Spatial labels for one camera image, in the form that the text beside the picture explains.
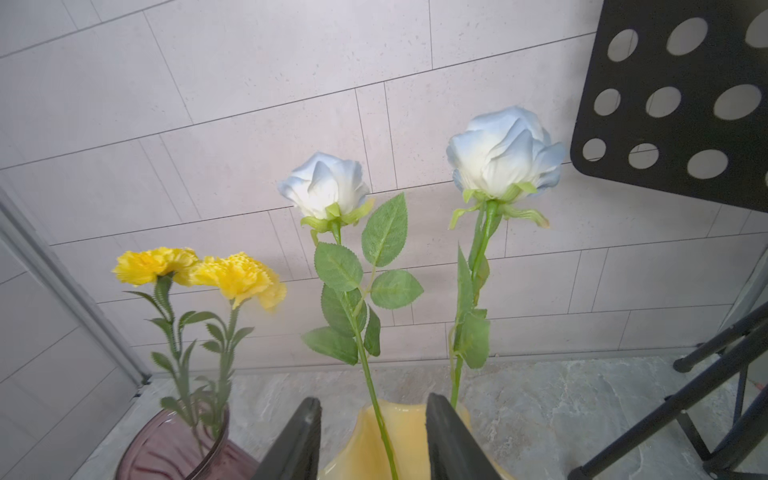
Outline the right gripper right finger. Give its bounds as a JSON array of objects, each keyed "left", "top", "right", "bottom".
[{"left": 426, "top": 393, "right": 502, "bottom": 480}]

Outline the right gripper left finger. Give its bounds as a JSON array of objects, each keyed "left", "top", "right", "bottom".
[{"left": 251, "top": 397, "right": 322, "bottom": 480}]

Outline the yellow carnation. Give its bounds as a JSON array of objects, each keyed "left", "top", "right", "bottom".
[
  {"left": 175, "top": 252, "right": 287, "bottom": 435},
  {"left": 112, "top": 247, "right": 199, "bottom": 428}
]

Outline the white rose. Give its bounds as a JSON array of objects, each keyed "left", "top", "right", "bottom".
[
  {"left": 278, "top": 152, "right": 423, "bottom": 479},
  {"left": 446, "top": 107, "right": 566, "bottom": 407}
]

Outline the yellow glass vase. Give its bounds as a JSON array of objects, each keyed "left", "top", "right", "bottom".
[{"left": 316, "top": 398, "right": 517, "bottom": 480}]

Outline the purple glass vase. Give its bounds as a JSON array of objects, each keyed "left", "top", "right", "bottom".
[{"left": 114, "top": 409, "right": 260, "bottom": 480}]

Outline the black music stand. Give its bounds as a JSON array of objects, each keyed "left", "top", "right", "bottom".
[{"left": 571, "top": 1, "right": 767, "bottom": 479}]

